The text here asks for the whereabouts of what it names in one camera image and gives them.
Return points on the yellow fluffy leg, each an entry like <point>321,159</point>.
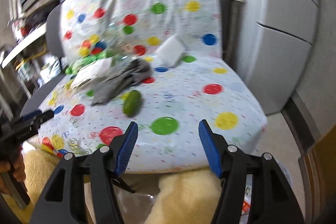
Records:
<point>39,166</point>
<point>186,197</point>

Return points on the yellow fluffy right leg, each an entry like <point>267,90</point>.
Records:
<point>186,197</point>

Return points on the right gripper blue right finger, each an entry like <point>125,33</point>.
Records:
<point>231,165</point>

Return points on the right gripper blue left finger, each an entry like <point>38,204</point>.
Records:
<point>62,200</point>

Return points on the yellow wooden door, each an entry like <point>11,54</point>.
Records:
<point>318,174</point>

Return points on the balloon print plastic cover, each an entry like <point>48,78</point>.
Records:
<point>157,69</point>

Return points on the grey office chair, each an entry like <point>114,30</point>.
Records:
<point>53,35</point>

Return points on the silver refrigerator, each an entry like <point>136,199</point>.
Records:
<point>273,46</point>

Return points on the black wok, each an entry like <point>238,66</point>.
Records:
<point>40,14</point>

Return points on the white foam sponge block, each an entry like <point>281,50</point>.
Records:
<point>171,51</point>

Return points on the trash bin with white bag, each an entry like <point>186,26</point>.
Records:
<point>270,187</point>

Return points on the clear plastic packaging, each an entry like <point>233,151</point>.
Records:
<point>119,54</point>

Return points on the green tea bottle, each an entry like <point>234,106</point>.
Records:
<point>75,67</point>

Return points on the yellow fluffy left leg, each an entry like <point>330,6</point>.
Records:
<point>39,166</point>

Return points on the green cucumber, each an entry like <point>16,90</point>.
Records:
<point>132,104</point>

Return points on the person's left hand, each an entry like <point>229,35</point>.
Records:
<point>19,171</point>

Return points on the grey knitted cloth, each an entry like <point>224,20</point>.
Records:
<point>110,87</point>

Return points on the white kitchen counter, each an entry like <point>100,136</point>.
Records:
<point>29,39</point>

